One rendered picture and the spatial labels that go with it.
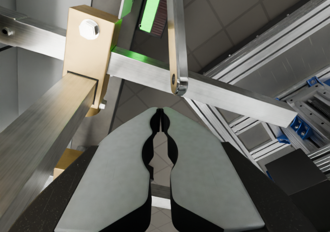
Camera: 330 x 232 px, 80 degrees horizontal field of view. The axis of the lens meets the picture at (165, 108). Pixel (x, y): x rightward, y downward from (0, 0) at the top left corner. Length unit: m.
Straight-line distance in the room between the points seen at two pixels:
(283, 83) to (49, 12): 0.97
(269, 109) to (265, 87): 0.75
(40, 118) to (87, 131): 0.30
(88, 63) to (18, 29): 0.08
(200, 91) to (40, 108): 0.19
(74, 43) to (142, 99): 0.98
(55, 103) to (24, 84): 0.38
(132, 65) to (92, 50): 0.05
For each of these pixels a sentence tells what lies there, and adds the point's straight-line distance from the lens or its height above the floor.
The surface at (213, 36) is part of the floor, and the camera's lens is 1.12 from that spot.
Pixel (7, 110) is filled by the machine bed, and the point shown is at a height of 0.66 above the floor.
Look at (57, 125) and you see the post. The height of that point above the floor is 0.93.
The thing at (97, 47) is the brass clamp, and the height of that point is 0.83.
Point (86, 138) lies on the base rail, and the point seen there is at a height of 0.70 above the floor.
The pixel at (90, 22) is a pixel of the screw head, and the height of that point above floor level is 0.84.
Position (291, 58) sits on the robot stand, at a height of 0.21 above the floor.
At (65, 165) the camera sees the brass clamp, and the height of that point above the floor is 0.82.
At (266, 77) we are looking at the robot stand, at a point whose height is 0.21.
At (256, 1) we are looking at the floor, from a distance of 1.16.
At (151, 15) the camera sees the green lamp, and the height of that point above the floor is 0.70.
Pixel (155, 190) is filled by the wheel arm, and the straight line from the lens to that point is 0.43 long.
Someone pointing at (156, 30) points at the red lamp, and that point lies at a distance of 0.37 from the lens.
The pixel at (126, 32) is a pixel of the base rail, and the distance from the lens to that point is 0.38.
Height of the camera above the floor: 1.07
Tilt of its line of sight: 60 degrees down
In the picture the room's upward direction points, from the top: 177 degrees clockwise
